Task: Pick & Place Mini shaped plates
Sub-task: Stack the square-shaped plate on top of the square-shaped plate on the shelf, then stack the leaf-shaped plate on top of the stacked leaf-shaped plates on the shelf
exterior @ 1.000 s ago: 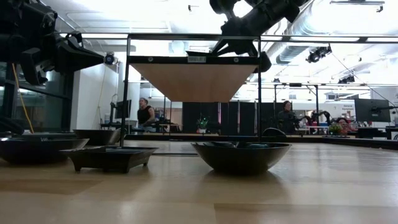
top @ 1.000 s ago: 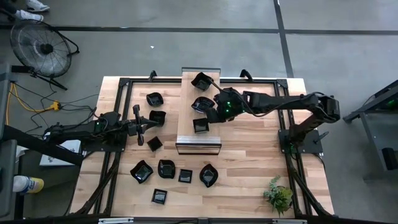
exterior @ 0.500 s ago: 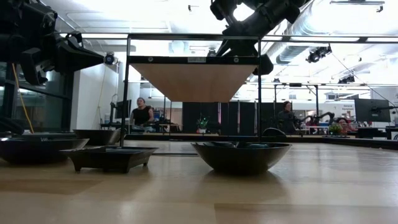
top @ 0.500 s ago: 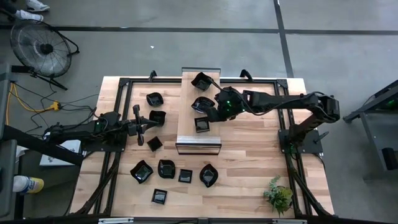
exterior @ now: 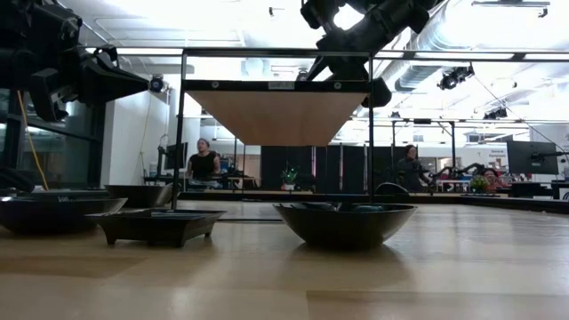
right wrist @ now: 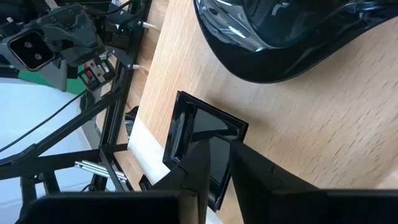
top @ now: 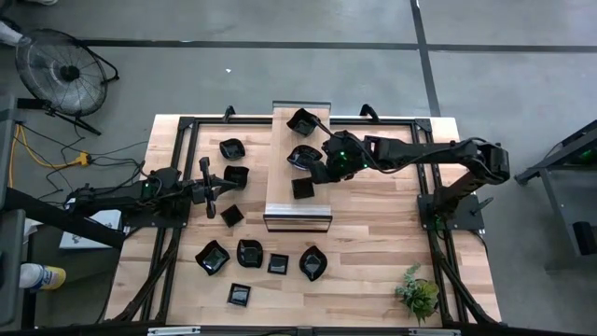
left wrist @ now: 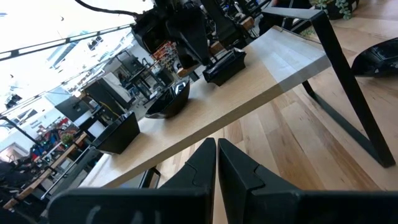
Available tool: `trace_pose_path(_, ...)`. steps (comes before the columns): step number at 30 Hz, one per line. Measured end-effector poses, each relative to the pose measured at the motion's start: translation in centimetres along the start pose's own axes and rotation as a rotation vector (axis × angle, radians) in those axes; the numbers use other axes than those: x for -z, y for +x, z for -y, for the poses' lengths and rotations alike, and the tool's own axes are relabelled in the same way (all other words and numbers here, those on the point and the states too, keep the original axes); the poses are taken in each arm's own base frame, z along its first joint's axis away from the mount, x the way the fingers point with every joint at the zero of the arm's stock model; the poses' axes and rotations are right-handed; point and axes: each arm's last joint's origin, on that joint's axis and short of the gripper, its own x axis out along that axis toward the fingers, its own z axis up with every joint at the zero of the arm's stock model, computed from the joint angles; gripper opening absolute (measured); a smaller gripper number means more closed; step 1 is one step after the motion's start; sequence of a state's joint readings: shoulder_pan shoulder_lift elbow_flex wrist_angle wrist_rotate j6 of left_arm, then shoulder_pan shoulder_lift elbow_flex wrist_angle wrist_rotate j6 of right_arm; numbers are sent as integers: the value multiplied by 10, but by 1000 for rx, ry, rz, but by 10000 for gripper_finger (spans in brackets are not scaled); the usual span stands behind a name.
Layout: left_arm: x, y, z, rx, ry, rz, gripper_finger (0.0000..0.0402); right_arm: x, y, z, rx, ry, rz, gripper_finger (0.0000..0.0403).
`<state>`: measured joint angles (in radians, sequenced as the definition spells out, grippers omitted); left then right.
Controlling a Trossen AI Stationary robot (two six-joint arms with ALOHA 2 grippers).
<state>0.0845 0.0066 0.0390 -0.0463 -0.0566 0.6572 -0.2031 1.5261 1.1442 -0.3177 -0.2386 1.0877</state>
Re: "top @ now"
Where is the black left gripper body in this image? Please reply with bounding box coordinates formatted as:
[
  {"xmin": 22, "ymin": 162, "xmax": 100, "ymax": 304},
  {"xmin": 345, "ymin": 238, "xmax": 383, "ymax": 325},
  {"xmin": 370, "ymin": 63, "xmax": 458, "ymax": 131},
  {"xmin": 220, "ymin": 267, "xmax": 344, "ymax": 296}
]
[{"xmin": 190, "ymin": 157, "xmax": 223, "ymax": 220}]

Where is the small green potted plant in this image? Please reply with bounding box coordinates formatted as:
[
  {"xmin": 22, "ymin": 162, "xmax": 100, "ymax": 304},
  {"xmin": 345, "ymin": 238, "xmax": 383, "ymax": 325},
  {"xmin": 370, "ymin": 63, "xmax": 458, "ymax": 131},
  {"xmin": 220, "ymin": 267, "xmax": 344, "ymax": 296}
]
[{"xmin": 395, "ymin": 263, "xmax": 440, "ymax": 327}]

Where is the silver metal bracket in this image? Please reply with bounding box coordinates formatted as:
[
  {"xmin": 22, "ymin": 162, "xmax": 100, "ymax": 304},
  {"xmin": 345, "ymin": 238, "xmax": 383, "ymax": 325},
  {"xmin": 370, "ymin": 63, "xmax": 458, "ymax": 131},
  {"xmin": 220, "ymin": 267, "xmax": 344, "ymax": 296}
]
[
  {"xmin": 146, "ymin": 326, "xmax": 201, "ymax": 336},
  {"xmin": 408, "ymin": 328, "xmax": 462, "ymax": 336}
]

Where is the white cardboard box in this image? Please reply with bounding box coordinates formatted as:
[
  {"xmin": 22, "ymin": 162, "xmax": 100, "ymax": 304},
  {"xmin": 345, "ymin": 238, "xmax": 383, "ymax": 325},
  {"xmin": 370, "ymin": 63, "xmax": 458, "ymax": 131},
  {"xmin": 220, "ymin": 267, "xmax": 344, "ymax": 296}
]
[{"xmin": 59, "ymin": 208, "xmax": 123, "ymax": 251}]

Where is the wooden shelf with black frame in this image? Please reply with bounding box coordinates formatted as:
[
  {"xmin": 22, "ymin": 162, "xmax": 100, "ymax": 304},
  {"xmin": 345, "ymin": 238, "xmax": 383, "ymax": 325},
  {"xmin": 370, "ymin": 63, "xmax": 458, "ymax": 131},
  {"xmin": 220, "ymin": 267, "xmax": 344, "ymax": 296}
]
[{"xmin": 262, "ymin": 100, "xmax": 334, "ymax": 233}]

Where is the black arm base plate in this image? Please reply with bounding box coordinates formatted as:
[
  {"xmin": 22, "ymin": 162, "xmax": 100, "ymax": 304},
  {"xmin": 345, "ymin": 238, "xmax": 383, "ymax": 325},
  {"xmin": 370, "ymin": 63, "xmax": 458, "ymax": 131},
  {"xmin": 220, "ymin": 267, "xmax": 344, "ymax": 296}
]
[
  {"xmin": 121, "ymin": 193, "xmax": 193, "ymax": 230},
  {"xmin": 417, "ymin": 193, "xmax": 494, "ymax": 232}
]

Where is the black metal beam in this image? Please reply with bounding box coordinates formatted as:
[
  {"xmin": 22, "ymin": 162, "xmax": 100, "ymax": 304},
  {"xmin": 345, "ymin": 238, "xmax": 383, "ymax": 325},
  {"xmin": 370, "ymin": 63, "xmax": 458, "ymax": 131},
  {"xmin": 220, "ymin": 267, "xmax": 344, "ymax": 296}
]
[{"xmin": 0, "ymin": 186, "xmax": 127, "ymax": 250}]

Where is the black floor fan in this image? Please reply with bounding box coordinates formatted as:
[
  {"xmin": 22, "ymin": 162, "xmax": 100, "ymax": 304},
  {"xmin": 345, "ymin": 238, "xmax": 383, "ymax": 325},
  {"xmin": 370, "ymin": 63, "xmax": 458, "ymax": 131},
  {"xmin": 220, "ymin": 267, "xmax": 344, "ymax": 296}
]
[{"xmin": 13, "ymin": 27, "xmax": 121, "ymax": 137}]

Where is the yellow extension cord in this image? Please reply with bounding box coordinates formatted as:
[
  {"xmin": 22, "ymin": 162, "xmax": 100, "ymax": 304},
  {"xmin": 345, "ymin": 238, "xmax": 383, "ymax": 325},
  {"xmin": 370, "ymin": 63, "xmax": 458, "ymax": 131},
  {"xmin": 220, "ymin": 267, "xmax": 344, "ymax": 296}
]
[{"xmin": 7, "ymin": 123, "xmax": 93, "ymax": 189}]

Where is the white yellow wipes canister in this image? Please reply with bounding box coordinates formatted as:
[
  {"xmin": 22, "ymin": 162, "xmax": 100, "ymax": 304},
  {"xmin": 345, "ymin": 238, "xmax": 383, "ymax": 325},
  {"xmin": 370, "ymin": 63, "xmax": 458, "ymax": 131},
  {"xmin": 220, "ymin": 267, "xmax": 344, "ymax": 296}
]
[{"xmin": 18, "ymin": 262, "xmax": 68, "ymax": 292}]

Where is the grey neighbouring workstation frame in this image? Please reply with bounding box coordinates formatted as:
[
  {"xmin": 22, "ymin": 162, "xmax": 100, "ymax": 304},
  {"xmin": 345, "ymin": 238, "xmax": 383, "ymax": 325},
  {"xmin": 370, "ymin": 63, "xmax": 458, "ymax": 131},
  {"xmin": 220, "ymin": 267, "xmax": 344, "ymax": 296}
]
[{"xmin": 514, "ymin": 119, "xmax": 597, "ymax": 272}]

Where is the black box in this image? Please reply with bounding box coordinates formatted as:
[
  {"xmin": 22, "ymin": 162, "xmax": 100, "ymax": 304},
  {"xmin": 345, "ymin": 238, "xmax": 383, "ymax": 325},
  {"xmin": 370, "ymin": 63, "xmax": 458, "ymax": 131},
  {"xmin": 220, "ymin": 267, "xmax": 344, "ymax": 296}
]
[{"xmin": 572, "ymin": 220, "xmax": 597, "ymax": 257}]

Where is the black power cable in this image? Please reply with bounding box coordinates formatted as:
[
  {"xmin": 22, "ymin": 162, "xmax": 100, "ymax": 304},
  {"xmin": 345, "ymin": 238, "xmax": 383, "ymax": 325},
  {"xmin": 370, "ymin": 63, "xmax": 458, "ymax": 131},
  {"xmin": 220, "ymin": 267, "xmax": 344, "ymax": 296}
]
[{"xmin": 18, "ymin": 121, "xmax": 149, "ymax": 206}]

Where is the grey equipment cabinet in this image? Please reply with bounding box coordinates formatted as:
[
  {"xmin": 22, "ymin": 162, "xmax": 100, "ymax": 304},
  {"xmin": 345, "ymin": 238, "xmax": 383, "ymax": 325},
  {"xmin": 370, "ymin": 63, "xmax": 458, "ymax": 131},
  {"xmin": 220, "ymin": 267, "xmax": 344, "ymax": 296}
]
[{"xmin": 0, "ymin": 92, "xmax": 18, "ymax": 206}]

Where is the black rounded square mini plate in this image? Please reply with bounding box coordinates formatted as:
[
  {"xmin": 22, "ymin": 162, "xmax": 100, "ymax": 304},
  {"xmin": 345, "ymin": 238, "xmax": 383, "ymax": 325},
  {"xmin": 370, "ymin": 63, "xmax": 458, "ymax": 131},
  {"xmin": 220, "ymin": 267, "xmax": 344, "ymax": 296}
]
[
  {"xmin": 235, "ymin": 238, "xmax": 265, "ymax": 270},
  {"xmin": 285, "ymin": 107, "xmax": 323, "ymax": 138},
  {"xmin": 223, "ymin": 164, "xmax": 251, "ymax": 191}
]

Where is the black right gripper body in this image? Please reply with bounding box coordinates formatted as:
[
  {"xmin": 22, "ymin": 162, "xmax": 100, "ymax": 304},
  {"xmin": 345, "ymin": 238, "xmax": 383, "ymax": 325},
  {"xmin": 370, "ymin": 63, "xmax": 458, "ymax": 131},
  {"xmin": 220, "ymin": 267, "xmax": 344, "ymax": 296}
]
[{"xmin": 323, "ymin": 132, "xmax": 355, "ymax": 184}]

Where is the black leaf-shaped mini plate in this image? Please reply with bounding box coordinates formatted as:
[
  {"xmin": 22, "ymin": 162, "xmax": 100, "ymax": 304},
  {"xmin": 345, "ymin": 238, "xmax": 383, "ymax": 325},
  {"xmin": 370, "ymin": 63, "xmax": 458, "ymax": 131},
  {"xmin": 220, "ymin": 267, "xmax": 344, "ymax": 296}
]
[
  {"xmin": 218, "ymin": 137, "xmax": 247, "ymax": 161},
  {"xmin": 298, "ymin": 245, "xmax": 329, "ymax": 283},
  {"xmin": 285, "ymin": 144, "xmax": 324, "ymax": 172}
]

